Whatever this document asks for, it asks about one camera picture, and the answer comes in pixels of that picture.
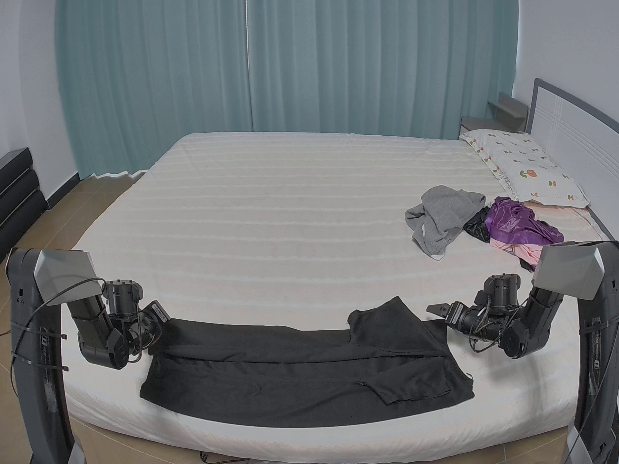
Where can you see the black T-shirt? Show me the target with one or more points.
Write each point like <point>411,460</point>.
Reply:
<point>290,375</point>

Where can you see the grey bedside table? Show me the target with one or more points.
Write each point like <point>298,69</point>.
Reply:
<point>505,107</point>

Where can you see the black shiny garment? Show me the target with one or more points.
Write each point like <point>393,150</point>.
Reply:
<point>478,227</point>

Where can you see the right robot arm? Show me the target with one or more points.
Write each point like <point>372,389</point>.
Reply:
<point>597,336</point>

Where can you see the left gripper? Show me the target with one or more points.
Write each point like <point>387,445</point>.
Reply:
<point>152,326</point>

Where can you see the purple satin garment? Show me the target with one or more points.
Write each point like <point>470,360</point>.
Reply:
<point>517,223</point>

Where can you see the white printed pillow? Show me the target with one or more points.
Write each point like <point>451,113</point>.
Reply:
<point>527,167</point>

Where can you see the bed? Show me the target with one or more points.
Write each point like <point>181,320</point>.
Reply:
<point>290,210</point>

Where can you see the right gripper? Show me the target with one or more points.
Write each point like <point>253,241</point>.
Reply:
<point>464,319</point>

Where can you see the black chest of drawers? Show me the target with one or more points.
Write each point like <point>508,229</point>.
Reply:
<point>19,186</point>

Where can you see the grey garment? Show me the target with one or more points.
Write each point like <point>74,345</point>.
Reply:
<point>442,215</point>

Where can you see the blue-green curtain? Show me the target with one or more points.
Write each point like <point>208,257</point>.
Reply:
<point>154,65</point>
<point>377,46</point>

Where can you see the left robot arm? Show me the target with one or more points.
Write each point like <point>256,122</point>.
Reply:
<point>34,355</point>

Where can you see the small dark garment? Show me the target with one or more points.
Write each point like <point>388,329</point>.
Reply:
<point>527,265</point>

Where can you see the pink garment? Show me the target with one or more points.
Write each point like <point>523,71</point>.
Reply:
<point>507,250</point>

